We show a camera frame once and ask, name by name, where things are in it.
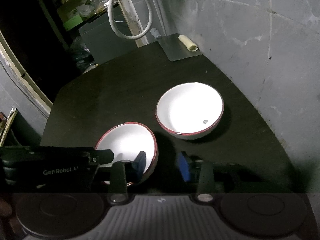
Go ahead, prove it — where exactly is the white bowl red rim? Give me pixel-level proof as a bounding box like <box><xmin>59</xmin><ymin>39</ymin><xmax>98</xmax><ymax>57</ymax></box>
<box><xmin>155</xmin><ymin>82</ymin><xmax>225</xmax><ymax>140</ymax></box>
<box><xmin>95</xmin><ymin>122</ymin><xmax>159</xmax><ymax>185</ymax></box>

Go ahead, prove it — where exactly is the white hose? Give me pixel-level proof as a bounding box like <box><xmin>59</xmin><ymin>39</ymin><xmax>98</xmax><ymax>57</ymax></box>
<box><xmin>107</xmin><ymin>0</ymin><xmax>153</xmax><ymax>40</ymax></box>

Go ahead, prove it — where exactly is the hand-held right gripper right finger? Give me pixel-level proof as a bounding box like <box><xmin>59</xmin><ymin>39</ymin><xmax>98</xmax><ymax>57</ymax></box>
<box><xmin>176</xmin><ymin>151</ymin><xmax>242</xmax><ymax>203</ymax></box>

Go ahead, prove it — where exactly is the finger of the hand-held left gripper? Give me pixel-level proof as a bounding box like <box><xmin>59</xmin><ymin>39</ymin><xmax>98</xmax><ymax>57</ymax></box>
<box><xmin>94</xmin><ymin>149</ymin><xmax>115</xmax><ymax>168</ymax></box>

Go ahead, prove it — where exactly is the dark cabinet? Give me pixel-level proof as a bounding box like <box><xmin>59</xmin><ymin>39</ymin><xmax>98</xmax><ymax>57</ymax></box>
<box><xmin>78</xmin><ymin>12</ymin><xmax>137</xmax><ymax>66</ymax></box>

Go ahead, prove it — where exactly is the dark plastic bag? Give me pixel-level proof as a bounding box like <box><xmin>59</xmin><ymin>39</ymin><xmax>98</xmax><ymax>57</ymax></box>
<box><xmin>71</xmin><ymin>38</ymin><xmax>97</xmax><ymax>75</ymax></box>

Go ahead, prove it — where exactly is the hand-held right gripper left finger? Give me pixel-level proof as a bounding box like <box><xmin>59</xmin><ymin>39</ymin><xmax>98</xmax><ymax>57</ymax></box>
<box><xmin>109</xmin><ymin>151</ymin><xmax>147</xmax><ymax>203</ymax></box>

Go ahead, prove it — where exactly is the green box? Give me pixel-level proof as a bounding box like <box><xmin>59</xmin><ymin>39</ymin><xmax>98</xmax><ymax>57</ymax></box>
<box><xmin>62</xmin><ymin>14</ymin><xmax>83</xmax><ymax>31</ymax></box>

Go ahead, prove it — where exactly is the cluttered storage shelf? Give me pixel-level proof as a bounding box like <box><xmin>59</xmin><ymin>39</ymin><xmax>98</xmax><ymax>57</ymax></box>
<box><xmin>56</xmin><ymin>0</ymin><xmax>121</xmax><ymax>31</ymax></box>

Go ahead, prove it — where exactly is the yellowish roll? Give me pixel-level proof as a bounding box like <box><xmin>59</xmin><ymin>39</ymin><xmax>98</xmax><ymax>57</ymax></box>
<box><xmin>178</xmin><ymin>35</ymin><xmax>198</xmax><ymax>53</ymax></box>

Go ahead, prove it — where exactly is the pale door frame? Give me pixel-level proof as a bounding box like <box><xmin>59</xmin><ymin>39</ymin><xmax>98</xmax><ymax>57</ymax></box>
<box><xmin>0</xmin><ymin>29</ymin><xmax>53</xmax><ymax>106</ymax></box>

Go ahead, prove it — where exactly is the metal sheet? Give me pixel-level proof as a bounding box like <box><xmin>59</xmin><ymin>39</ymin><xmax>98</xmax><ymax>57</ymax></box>
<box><xmin>158</xmin><ymin>33</ymin><xmax>202</xmax><ymax>62</ymax></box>

